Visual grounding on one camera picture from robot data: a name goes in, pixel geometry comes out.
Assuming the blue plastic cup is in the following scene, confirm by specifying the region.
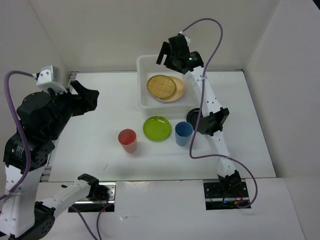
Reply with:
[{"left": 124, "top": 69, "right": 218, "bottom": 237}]
[{"left": 174, "top": 121, "right": 194, "bottom": 146}]

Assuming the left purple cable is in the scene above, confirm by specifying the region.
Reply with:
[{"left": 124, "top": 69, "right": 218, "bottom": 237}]
[{"left": 0, "top": 70, "right": 115, "bottom": 240}]

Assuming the round woven bamboo coaster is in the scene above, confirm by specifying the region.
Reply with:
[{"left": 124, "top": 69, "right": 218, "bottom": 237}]
[{"left": 146, "top": 74, "right": 177, "bottom": 100}]

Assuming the clear plastic bin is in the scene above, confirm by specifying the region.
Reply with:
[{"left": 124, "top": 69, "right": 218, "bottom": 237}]
[{"left": 136, "top": 55, "right": 199, "bottom": 119}]

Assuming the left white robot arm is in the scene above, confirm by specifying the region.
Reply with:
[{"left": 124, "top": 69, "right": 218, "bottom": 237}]
[{"left": 0, "top": 80, "right": 100, "bottom": 240}]

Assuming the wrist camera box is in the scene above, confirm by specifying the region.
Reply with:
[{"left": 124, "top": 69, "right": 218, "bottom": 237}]
[
  {"left": 36, "top": 65, "right": 67, "bottom": 95},
  {"left": 179, "top": 31, "right": 191, "bottom": 44}
]

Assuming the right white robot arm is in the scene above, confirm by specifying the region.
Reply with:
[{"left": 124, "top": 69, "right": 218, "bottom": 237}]
[{"left": 156, "top": 33, "right": 241, "bottom": 199}]

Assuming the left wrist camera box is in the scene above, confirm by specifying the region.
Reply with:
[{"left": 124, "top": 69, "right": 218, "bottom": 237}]
[{"left": 36, "top": 65, "right": 67, "bottom": 95}]

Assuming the black plastic plate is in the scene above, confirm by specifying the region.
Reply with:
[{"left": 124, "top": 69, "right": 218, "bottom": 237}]
[{"left": 186, "top": 108, "right": 200, "bottom": 128}]

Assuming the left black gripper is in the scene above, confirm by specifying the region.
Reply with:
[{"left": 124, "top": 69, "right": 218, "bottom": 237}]
[{"left": 46, "top": 79, "right": 101, "bottom": 139}]

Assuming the orange plastic plate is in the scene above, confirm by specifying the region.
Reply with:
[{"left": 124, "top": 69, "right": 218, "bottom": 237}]
[{"left": 165, "top": 76, "right": 186, "bottom": 103}]

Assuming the green plastic plate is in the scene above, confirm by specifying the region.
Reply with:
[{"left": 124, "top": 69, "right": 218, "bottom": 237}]
[{"left": 142, "top": 116, "right": 172, "bottom": 142}]

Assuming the red plastic cup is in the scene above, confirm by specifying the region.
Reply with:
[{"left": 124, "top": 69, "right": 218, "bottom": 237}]
[{"left": 118, "top": 128, "right": 137, "bottom": 154}]

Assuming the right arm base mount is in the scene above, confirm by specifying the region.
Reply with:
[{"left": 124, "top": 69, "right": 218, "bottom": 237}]
[{"left": 203, "top": 181, "right": 251, "bottom": 211}]

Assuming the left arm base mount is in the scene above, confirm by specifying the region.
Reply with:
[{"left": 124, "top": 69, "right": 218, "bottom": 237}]
[{"left": 72, "top": 182, "right": 117, "bottom": 213}]

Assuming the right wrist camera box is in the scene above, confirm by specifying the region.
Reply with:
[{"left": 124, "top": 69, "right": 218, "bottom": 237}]
[{"left": 179, "top": 31, "right": 191, "bottom": 44}]

